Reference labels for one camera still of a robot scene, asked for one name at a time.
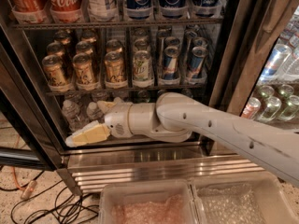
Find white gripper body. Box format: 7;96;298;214
105;97;133;138

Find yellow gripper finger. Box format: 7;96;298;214
65;120;110;147
97;101;115;114

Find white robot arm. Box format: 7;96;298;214
65;92;299;187

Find green white soda can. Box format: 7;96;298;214
133;50;154;88

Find second row right orange can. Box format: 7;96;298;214
106;39;123;53

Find second row orange can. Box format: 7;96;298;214
76;41;94;58
47;42;68;63
106;39;123;53

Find second row middle orange can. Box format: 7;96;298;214
76;41;94;58

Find steel fridge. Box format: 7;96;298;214
0;0;299;195

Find second row left orange can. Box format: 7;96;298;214
47;42;68;63

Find left red bull can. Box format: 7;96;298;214
158;46;179;85

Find red bull can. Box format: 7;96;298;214
185;46;208;83
158;46;179;85

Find right red bull can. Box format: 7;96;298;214
185;46;208;83

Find white diet soda can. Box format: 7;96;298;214
88;0;117;21

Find right coca-cola can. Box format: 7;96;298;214
50;0;82;23

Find coca-cola can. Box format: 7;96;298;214
50;0;82;23
12;0;48;24

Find left pepsi can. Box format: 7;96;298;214
126;0;151;20

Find left coca-cola can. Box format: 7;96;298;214
12;0;48;24

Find red white can behind glass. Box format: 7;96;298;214
241;97;261;119

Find middle water bottle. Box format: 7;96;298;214
86;102;105;123

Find water bottle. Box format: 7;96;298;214
62;100;89;132
86;102;105;123

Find left water bottle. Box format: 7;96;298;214
62;100;89;132

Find left clear plastic bin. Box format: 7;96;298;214
98;179;199;224

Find clear plastic bin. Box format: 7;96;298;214
98;179;199;224
191;172;299;224

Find right clear plastic bin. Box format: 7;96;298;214
191;172;299;224

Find orange cable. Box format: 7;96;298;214
10;135;26;191

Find black floor cables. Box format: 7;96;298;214
0;165;101;224

